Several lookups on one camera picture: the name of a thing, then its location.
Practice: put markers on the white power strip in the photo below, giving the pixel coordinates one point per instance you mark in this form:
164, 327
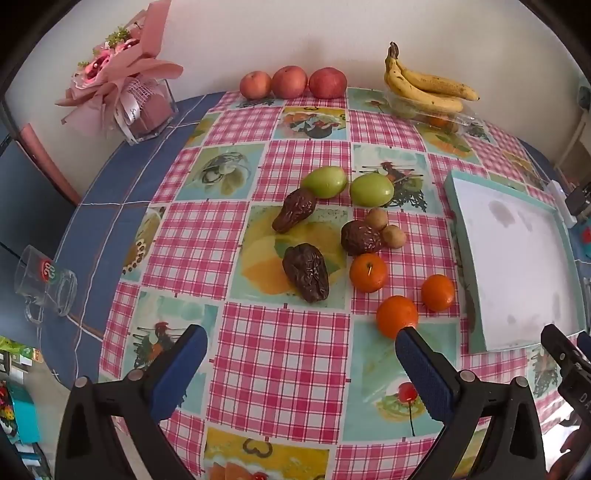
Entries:
559, 203

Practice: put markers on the clear square vase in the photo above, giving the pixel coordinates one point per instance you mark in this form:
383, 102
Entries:
154, 110

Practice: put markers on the black charger adapter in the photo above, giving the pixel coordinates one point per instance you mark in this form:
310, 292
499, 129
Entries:
580, 201

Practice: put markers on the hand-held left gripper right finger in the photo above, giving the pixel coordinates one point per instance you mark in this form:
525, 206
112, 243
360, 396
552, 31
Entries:
425, 369

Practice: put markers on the pink chair backrest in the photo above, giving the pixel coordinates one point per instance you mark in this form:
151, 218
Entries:
44, 157

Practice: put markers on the green jujube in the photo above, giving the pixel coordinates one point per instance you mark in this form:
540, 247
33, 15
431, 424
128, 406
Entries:
371, 189
324, 181

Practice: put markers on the wrinkled brown date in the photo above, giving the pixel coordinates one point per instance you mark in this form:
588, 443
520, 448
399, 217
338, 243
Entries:
294, 210
361, 237
306, 273

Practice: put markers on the clear plastic container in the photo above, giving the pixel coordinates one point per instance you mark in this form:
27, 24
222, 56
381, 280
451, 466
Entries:
464, 121

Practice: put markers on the pink flower bouquet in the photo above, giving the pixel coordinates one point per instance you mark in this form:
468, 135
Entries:
134, 64

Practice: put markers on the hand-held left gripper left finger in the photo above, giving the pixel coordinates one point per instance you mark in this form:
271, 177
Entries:
184, 364

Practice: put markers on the orange tangerine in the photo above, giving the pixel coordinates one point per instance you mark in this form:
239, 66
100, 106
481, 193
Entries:
437, 291
368, 272
395, 314

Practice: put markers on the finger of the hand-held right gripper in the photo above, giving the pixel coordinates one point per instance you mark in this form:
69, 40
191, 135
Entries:
585, 345
558, 344

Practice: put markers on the white tray with teal rim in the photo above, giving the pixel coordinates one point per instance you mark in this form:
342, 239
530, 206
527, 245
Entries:
508, 258

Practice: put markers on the red apple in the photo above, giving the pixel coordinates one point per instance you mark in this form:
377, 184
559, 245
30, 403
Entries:
289, 81
327, 82
255, 84

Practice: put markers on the pink checked printed tablecloth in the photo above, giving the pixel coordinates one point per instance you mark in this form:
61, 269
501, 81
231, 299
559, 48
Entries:
277, 350

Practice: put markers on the glass mug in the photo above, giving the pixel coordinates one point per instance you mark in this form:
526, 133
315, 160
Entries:
46, 281

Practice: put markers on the tangerine inside clear container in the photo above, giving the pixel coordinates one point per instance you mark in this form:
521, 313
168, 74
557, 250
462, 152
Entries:
438, 122

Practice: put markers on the spotted yellow banana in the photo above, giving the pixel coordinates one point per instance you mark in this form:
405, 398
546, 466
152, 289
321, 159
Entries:
443, 85
415, 98

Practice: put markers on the brown longan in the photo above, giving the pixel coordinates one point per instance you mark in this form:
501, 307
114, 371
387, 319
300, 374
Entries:
376, 218
394, 236

